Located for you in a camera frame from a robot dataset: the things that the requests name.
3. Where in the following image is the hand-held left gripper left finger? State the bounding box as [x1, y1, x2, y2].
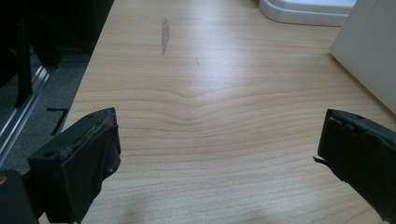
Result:
[27, 107, 122, 224]

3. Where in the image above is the aluminium rail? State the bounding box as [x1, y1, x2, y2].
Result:
[0, 65, 50, 167]

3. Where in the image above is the white plastic tray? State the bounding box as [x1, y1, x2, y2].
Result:
[258, 0, 358, 28]

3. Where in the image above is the black metal stand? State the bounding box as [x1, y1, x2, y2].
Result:
[13, 17, 34, 108]

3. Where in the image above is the white box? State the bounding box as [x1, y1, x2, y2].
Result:
[330, 0, 396, 115]

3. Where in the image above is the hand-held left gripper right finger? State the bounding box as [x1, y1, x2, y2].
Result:
[313, 108, 396, 222]

